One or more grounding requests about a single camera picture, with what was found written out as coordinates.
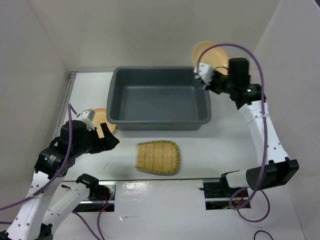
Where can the yellow plate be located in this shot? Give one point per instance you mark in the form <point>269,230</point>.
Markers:
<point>216,57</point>
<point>99,118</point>

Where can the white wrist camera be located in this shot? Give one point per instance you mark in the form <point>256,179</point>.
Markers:
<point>87,117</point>
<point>203,73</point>

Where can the aluminium table edge rail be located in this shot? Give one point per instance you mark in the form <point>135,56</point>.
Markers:
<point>64,107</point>

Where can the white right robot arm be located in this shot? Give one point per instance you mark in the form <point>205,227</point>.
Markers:
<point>275,168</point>

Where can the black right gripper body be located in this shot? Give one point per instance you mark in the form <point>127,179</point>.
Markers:
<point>221,83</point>

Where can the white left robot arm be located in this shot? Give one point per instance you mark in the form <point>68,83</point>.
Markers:
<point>36,220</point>

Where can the woven bamboo tray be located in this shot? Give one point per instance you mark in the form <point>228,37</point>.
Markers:
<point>158,157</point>

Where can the grey plastic bin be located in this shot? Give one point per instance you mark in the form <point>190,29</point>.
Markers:
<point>157,99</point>

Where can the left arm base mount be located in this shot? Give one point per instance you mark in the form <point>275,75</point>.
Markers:
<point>103,200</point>

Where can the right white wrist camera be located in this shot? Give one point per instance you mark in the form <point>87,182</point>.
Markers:
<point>203,73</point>

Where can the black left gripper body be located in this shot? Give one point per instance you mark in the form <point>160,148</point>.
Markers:
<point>91,143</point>

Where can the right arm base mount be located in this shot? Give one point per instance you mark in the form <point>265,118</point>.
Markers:
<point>216,197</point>

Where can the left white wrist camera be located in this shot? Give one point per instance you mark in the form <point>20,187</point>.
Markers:
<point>87,117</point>

